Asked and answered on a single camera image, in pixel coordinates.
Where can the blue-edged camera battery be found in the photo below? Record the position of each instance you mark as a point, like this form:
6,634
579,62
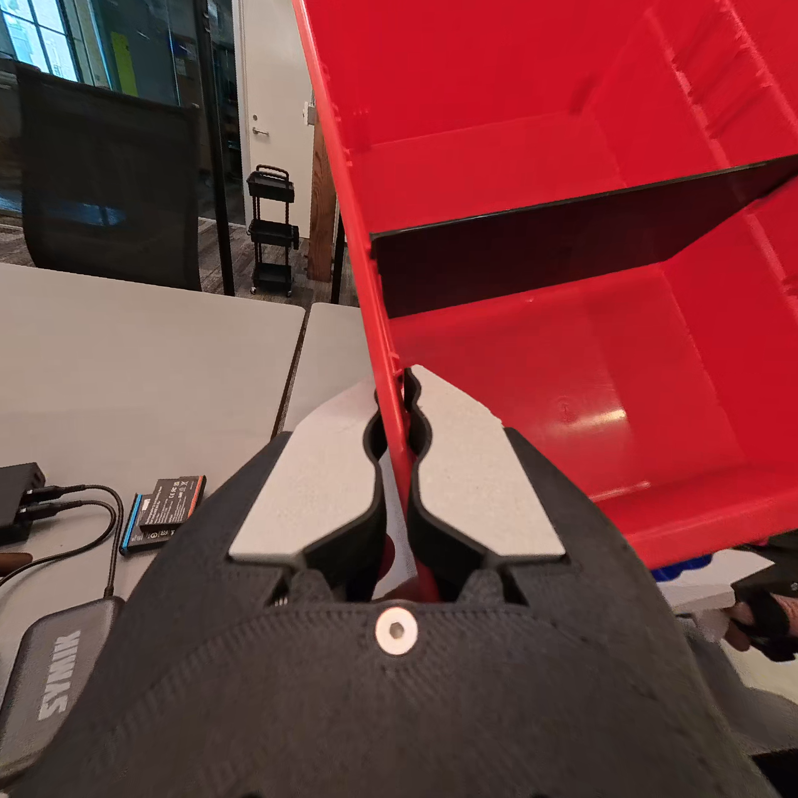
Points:
149,537

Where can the black charger block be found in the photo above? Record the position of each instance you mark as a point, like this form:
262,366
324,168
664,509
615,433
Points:
15,499

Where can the red plastic bin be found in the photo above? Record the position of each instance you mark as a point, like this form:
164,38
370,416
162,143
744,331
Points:
561,374

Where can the white door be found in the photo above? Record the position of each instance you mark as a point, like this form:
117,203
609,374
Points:
274,93

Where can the black rolling cart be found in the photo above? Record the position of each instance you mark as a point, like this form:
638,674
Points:
271,230

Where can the grey zip case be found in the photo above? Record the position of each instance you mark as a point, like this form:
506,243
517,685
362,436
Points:
56,673

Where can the tall black mesh chair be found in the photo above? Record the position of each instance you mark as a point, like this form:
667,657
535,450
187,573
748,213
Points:
112,187

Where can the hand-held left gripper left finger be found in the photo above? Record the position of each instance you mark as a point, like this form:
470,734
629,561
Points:
312,486

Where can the black plastic bin divider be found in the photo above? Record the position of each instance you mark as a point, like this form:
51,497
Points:
561,249

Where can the red-edged camera battery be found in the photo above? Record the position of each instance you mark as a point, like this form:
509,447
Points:
174,499

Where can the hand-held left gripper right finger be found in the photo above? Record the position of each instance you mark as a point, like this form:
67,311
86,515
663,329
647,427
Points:
480,480

